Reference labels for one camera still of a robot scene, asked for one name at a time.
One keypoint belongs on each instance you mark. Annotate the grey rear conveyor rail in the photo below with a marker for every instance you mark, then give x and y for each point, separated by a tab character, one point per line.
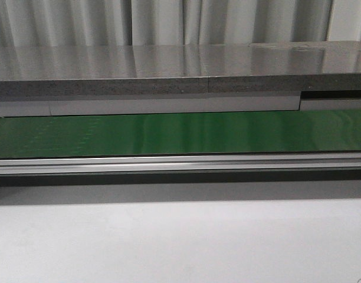
179	103

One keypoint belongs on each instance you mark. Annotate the green conveyor belt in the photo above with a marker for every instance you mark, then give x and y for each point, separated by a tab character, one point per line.
180	133

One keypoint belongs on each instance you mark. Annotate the grey pleated curtain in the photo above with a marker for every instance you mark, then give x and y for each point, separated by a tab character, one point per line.
89	23

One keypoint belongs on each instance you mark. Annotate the aluminium front conveyor rail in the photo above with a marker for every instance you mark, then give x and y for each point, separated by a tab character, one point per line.
180	163

